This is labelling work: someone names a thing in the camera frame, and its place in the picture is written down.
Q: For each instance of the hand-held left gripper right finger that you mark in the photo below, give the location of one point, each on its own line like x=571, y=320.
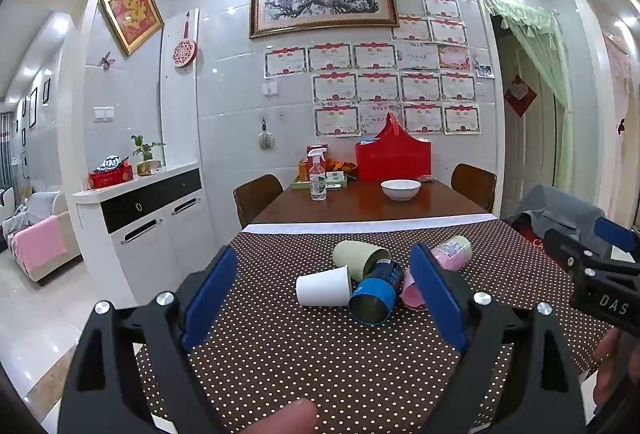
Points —
x=440, y=299

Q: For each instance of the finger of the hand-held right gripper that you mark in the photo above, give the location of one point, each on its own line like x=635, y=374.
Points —
x=617, y=234
x=565, y=246

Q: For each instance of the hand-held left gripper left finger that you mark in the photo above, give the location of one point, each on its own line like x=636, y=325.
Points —
x=210, y=299

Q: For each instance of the pink cup with green base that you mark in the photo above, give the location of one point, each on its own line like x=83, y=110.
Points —
x=452, y=251

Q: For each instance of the blue metal cup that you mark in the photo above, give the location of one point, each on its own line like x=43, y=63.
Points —
x=375, y=296

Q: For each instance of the pale green cup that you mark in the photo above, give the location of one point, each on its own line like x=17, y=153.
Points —
x=356, y=259

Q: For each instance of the white cup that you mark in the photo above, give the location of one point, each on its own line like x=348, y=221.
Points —
x=322, y=286

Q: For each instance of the person's right hand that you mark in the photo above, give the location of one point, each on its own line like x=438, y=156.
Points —
x=612, y=364

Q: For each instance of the person's left hand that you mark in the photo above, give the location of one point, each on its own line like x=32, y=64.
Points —
x=282, y=419

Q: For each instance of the grey garment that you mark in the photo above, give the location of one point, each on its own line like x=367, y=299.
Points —
x=557, y=209

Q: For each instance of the white sideboard cabinet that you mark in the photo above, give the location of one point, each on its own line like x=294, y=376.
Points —
x=145, y=234

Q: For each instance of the brown wooden chair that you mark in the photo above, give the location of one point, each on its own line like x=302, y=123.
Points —
x=475, y=186
x=257, y=199

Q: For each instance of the white bowl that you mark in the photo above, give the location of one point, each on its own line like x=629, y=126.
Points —
x=400, y=189

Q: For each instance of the brown dotted tablecloth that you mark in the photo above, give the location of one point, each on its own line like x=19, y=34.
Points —
x=310, y=364

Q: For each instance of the wooden dining table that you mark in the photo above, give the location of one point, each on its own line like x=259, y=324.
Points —
x=360, y=204

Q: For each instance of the red gift box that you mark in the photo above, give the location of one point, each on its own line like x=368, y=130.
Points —
x=393, y=156

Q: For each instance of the red tin box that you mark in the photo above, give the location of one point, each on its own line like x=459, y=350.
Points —
x=111, y=175

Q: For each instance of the potted green plant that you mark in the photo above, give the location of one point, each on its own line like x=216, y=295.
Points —
x=146, y=154

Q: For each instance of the green flat box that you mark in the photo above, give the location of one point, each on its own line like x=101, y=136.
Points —
x=320, y=184

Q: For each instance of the red diamond door decoration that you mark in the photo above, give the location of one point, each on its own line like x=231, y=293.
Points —
x=520, y=94

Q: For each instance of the clear spray bottle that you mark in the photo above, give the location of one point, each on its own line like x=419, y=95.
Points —
x=317, y=176

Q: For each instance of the orange snack bag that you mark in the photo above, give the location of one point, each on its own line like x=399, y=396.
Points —
x=340, y=162

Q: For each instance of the pink blanket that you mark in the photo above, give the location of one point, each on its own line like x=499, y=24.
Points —
x=40, y=241

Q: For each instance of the white sofa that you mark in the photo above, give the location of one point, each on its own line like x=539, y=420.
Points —
x=35, y=234

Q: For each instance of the green door curtain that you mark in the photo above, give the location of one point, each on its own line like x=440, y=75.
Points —
x=535, y=44

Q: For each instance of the framed red gold picture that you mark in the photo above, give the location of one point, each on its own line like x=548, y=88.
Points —
x=132, y=14

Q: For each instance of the double wall switch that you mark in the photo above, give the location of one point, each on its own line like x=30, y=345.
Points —
x=103, y=113

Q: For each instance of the group of wall certificates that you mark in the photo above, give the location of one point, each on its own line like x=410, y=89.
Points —
x=400, y=84

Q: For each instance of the white light switch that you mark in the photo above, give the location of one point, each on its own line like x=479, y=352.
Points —
x=270, y=88

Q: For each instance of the round red wall ornament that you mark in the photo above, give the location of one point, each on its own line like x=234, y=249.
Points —
x=184, y=51

